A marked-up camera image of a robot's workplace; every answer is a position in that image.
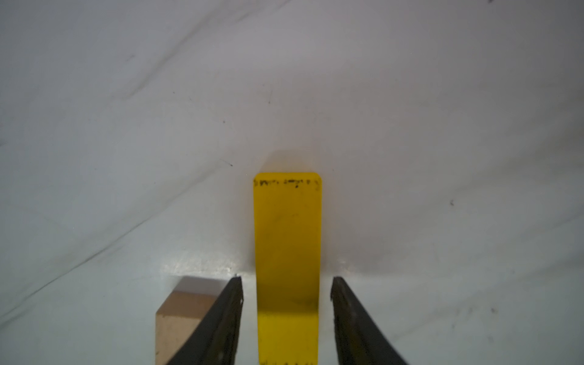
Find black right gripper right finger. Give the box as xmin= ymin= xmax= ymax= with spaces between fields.
xmin=330 ymin=276 xmax=407 ymax=365

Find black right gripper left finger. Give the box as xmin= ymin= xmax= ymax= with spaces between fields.
xmin=167 ymin=276 xmax=243 ymax=364

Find yellow block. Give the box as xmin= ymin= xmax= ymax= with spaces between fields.
xmin=253 ymin=173 xmax=322 ymax=364

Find natural wood block top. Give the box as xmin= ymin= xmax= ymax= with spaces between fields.
xmin=155 ymin=290 xmax=217 ymax=365

